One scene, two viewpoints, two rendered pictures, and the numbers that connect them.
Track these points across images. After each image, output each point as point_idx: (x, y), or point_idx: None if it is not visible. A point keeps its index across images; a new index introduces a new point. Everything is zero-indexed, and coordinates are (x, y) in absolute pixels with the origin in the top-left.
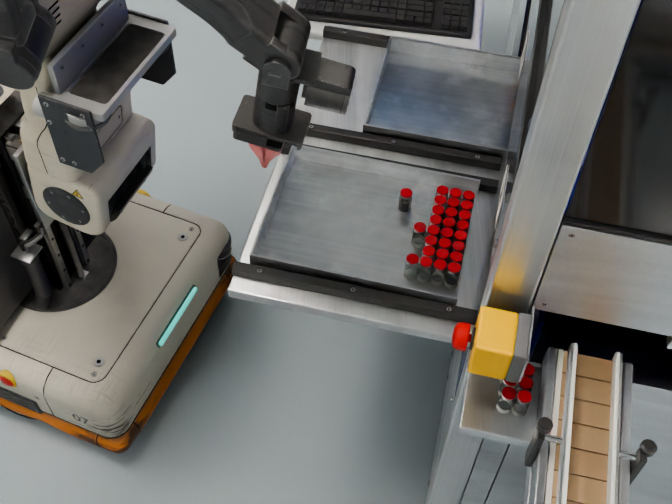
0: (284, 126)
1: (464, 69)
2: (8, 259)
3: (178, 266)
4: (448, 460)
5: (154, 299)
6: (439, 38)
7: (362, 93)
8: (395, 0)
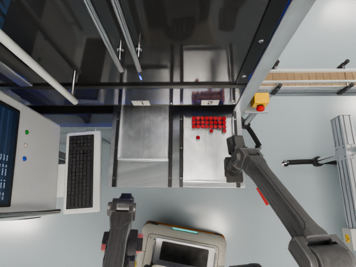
0: None
1: (124, 130)
2: None
3: (167, 236)
4: None
5: (183, 240)
6: (95, 146)
7: (144, 164)
8: (77, 166)
